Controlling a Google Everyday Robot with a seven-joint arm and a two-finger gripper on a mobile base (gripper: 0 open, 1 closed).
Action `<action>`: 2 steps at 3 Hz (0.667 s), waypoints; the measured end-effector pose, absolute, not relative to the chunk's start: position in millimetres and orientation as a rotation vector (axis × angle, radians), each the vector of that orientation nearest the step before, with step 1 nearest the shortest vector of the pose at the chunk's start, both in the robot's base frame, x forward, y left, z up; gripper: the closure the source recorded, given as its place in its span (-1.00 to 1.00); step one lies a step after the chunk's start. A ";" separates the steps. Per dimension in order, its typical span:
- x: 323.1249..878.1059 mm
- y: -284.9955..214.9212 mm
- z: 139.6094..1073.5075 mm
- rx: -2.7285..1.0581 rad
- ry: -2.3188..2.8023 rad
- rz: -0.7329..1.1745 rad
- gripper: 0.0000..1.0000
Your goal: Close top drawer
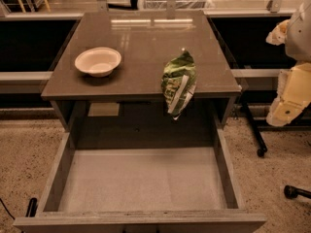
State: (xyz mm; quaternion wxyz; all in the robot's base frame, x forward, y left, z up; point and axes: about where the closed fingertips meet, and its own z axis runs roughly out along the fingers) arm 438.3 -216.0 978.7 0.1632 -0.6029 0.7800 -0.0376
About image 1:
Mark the black caster leg stand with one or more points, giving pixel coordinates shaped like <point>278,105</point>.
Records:
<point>259,124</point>

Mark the grey drawer cabinet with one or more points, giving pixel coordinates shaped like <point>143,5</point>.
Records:
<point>145,49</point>

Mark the black caster wheel right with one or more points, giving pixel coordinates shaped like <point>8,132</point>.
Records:
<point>292,192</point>

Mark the black bar on floor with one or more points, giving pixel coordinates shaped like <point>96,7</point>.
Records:
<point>32,207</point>

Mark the grey top drawer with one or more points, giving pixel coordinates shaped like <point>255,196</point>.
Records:
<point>141,172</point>

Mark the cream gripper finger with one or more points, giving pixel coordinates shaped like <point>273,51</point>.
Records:
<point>278,35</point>
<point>293,95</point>

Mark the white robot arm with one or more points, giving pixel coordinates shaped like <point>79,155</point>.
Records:
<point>298,37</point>

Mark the green chip bag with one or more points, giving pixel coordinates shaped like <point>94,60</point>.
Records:
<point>178,83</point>

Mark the wire mesh basket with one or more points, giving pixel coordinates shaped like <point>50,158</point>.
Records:
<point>179,4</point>

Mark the white paper bowl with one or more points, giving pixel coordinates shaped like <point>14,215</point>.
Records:
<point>98,62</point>

